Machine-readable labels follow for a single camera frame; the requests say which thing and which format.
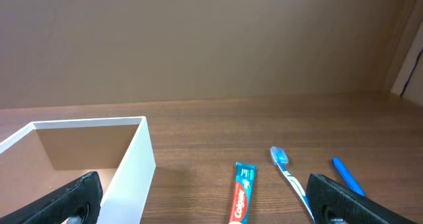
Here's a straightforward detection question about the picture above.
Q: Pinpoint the blue disposable razor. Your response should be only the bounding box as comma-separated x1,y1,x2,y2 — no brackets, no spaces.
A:
332,157,365,196

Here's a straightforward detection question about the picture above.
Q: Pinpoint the blue white toothbrush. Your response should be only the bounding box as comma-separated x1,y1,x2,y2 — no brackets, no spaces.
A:
270,147,315,221

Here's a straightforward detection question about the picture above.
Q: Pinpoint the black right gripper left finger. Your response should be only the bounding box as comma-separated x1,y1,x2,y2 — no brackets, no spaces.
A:
1,171,103,224

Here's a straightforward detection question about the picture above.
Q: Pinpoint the white square box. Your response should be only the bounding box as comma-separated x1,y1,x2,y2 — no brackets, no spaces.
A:
1,116,156,223

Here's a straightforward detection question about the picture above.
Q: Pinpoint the Colgate toothpaste tube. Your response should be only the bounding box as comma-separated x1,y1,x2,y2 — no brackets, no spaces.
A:
229,162,257,224

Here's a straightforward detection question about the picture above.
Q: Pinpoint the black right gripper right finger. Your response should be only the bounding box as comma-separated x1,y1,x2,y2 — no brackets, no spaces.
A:
306,173,416,224

